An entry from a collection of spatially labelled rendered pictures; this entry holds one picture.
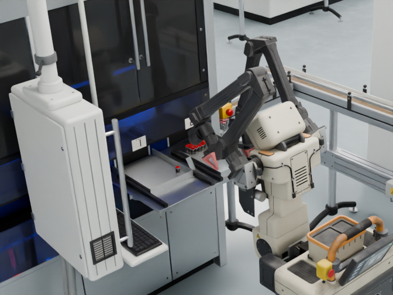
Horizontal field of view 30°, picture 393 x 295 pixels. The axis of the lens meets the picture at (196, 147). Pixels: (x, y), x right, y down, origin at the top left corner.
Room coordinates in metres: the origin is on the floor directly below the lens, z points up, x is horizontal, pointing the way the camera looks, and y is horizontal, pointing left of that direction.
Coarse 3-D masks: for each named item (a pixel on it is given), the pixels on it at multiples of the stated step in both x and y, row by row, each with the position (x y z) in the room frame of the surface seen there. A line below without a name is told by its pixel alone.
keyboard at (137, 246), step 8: (120, 216) 2.94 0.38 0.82; (120, 224) 2.87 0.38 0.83; (136, 224) 2.85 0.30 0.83; (120, 232) 2.79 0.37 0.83; (136, 232) 2.79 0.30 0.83; (144, 232) 2.78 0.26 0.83; (136, 240) 2.73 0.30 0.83; (144, 240) 2.72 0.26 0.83; (152, 240) 2.72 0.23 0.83; (128, 248) 2.68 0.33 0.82; (136, 248) 2.66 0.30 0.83; (144, 248) 2.67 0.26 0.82; (152, 248) 2.68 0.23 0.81
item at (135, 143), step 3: (138, 138) 3.30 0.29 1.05; (141, 138) 3.31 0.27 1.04; (144, 138) 3.32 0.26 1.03; (132, 141) 3.28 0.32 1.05; (135, 141) 3.29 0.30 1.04; (138, 141) 3.30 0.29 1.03; (141, 141) 3.31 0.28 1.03; (144, 141) 3.32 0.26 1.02; (132, 144) 3.28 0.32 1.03; (135, 144) 3.29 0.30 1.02; (138, 144) 3.30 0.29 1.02; (141, 144) 3.31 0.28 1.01; (144, 144) 3.32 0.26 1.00; (132, 147) 3.27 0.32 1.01; (135, 147) 3.29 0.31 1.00; (138, 147) 3.30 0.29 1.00; (141, 147) 3.31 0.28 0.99
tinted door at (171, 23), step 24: (144, 0) 3.39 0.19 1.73; (168, 0) 3.47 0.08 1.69; (192, 0) 3.56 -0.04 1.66; (168, 24) 3.46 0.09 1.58; (192, 24) 3.55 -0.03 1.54; (168, 48) 3.46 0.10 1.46; (192, 48) 3.55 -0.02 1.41; (144, 72) 3.36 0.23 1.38; (168, 72) 3.45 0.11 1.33; (192, 72) 3.54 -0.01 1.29; (144, 96) 3.35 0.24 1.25
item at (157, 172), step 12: (156, 156) 3.41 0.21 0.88; (132, 168) 3.30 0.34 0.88; (144, 168) 3.29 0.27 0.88; (156, 168) 3.28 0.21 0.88; (168, 168) 3.27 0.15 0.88; (180, 168) 3.25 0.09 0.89; (132, 180) 3.14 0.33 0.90; (144, 180) 3.16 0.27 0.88; (156, 180) 3.15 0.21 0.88; (168, 180) 3.09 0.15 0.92; (180, 180) 3.12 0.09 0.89; (156, 192) 3.04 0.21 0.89
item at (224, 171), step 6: (180, 150) 3.39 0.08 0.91; (240, 150) 3.39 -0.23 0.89; (186, 156) 3.35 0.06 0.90; (198, 156) 3.37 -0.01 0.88; (246, 156) 3.33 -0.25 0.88; (198, 162) 3.27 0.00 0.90; (204, 162) 3.30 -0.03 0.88; (222, 162) 3.29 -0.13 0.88; (210, 168) 3.19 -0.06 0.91; (222, 168) 3.23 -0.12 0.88; (228, 168) 3.22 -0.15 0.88; (222, 174) 3.13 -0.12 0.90; (228, 174) 3.16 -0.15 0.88
